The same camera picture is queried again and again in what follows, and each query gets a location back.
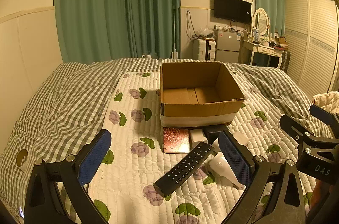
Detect small white square box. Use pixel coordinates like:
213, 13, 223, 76
189, 129, 207, 147

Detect black remote control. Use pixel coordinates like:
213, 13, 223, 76
154, 141, 215, 195

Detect white suitcase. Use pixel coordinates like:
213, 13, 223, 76
193, 38, 217, 60

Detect white floral quilted mat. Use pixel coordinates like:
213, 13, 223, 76
87, 71, 318, 224

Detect wide green curtain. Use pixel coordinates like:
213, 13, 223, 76
54, 0, 128, 64

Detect small cardboard box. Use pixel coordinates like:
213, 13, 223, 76
275, 37, 289, 49

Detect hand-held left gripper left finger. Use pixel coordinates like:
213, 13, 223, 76
24, 129, 112, 224

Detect white louvred wardrobe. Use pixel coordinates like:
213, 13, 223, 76
285, 0, 339, 100

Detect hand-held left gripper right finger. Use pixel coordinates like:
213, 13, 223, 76
218, 131, 310, 224

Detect white charger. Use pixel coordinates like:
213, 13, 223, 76
232, 131, 249, 146

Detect white oval mirror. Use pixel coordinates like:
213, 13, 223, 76
251, 8, 270, 36

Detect black rectangular device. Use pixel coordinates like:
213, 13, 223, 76
203, 125, 229, 140

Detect white tape roll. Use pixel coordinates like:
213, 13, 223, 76
16, 149, 29, 170

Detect black wall television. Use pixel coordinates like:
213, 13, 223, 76
213, 0, 252, 24

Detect person's right hand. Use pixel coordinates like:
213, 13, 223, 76
310, 182, 331, 214

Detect white quilted bag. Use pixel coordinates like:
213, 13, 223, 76
313, 91, 339, 113

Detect white dressing table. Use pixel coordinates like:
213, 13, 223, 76
238, 38, 284, 69

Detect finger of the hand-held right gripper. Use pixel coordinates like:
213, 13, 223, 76
280, 114, 339, 146
309, 104, 339, 134

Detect white hair dryer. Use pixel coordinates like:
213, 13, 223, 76
208, 138, 247, 189

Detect dark checked suitcase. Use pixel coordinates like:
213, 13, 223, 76
281, 50, 291, 71

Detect silver small fridge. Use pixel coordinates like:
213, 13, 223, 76
215, 29, 243, 63

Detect green corner curtain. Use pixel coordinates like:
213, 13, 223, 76
124, 0, 181, 59

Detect white mop pole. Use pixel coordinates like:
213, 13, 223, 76
172, 4, 181, 59

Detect black wall cables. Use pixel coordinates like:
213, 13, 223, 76
185, 10, 200, 41

